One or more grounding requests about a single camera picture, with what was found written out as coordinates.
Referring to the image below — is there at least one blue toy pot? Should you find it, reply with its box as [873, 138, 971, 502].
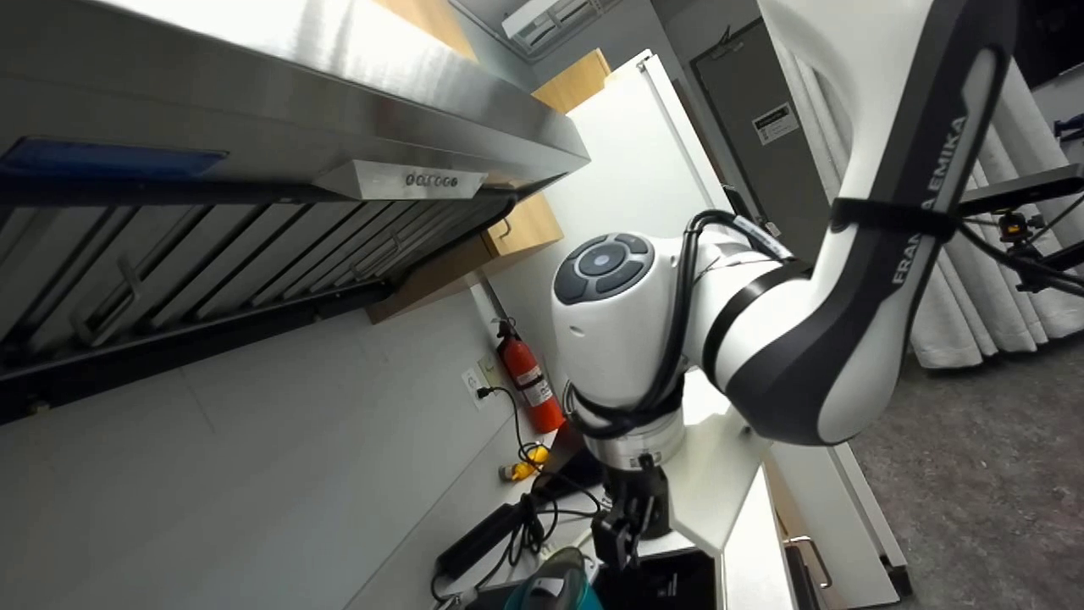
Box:
[492, 551, 602, 610]

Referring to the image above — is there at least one black power strip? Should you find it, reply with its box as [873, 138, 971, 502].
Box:
[430, 502, 528, 582]

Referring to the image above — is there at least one red fire extinguisher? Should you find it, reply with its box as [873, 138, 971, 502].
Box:
[494, 324, 569, 440]

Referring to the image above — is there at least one yellow plug tag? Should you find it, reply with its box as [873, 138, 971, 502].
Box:
[498, 445, 560, 485]

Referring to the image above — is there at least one white curtain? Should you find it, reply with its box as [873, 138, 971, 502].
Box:
[909, 60, 1084, 373]

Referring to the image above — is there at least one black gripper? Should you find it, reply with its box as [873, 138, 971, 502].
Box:
[593, 446, 676, 575]

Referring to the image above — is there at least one black boom mount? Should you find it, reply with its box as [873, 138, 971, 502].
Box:
[956, 167, 1084, 298]

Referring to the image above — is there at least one wooden wall cabinet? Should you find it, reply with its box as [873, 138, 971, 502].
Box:
[367, 0, 616, 324]

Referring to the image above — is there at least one white wall outlet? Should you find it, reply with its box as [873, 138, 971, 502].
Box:
[459, 364, 501, 400]

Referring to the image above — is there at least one grey door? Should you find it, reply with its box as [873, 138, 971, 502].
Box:
[687, 16, 839, 257]

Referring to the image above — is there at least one steel range hood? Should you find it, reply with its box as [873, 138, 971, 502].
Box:
[0, 0, 593, 425]

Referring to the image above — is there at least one black glass cooktop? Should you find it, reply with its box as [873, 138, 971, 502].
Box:
[593, 546, 720, 610]

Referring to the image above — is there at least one black cable bundle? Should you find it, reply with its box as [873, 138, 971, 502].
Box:
[425, 467, 607, 605]

